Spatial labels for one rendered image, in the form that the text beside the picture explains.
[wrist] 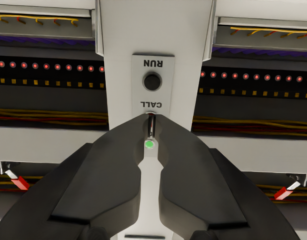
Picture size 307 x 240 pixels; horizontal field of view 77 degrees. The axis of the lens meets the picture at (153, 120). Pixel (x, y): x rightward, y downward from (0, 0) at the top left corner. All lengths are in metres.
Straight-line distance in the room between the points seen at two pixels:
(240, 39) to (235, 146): 0.13
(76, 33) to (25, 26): 0.06
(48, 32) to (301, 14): 0.28
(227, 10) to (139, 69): 0.10
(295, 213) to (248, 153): 0.33
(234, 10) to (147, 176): 0.21
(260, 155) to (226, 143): 0.05
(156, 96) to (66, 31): 0.14
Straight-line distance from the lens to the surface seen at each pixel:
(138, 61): 0.19
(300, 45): 0.31
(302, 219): 0.57
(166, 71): 0.19
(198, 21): 0.19
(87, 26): 0.27
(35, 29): 0.29
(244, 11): 0.23
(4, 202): 0.57
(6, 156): 0.31
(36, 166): 0.62
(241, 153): 0.28
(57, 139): 0.27
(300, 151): 0.31
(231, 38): 0.27
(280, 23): 0.27
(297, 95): 0.46
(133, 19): 0.19
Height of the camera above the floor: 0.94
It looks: 30 degrees up
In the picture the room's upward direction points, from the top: 177 degrees counter-clockwise
